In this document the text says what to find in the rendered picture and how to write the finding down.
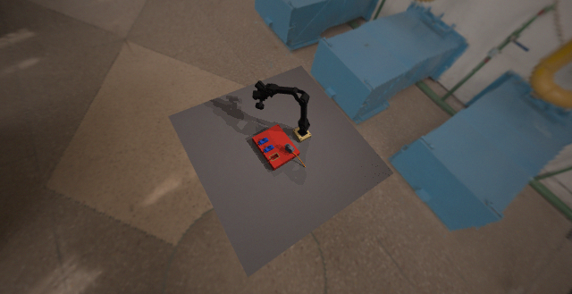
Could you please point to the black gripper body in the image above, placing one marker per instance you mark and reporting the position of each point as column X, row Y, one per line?
column 260, row 105

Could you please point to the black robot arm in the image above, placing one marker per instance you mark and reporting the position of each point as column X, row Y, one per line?
column 272, row 89

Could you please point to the red flat deck plate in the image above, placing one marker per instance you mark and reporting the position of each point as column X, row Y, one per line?
column 271, row 144

